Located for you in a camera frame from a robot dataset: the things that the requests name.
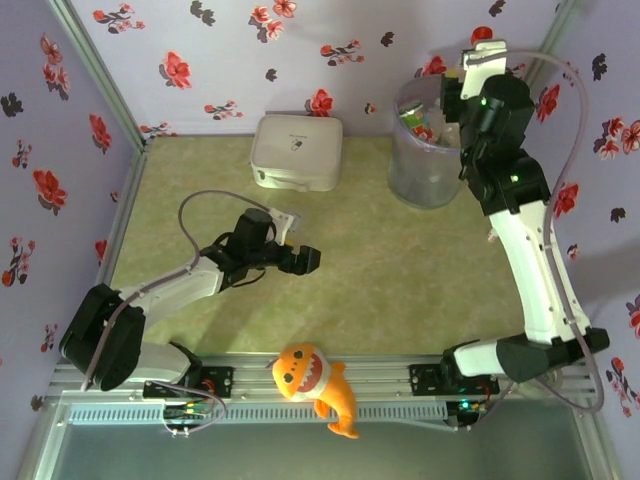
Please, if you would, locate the grey mesh waste bin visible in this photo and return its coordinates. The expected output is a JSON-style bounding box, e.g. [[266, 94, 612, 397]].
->
[[388, 74, 469, 209]]

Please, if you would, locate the aluminium frame post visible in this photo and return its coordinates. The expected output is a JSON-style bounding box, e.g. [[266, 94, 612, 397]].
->
[[519, 0, 586, 101], [47, 0, 154, 151]]

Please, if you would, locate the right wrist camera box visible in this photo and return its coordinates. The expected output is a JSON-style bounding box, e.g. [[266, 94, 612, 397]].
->
[[459, 39, 507, 100]]

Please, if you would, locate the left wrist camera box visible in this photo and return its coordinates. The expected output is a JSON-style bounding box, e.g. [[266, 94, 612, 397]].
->
[[267, 209, 303, 237]]

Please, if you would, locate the white zipped case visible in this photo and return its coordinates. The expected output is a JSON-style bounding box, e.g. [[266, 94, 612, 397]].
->
[[248, 113, 345, 193]]

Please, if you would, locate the white slotted cable duct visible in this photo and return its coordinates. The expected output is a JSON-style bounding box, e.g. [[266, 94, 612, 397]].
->
[[66, 402, 449, 427]]

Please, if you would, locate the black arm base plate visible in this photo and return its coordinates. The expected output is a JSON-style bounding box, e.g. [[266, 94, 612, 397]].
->
[[408, 363, 501, 399], [142, 366, 236, 401]]

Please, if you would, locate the aluminium frame rail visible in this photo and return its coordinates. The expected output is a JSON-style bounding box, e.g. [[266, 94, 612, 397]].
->
[[49, 142, 154, 371], [49, 353, 599, 401]]

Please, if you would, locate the grey purple arm cable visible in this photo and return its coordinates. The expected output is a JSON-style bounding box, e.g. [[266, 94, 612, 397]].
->
[[449, 49, 606, 434], [79, 189, 229, 439]]

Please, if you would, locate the small circuit board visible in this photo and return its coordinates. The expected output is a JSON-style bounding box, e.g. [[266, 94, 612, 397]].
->
[[446, 398, 489, 432], [163, 403, 210, 422]]

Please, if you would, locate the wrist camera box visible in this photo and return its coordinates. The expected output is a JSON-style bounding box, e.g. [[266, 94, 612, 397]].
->
[[459, 39, 507, 100], [267, 209, 303, 237]]

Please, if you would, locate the orange shark plush toy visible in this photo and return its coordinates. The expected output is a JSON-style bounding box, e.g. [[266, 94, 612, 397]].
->
[[271, 341, 361, 440]]

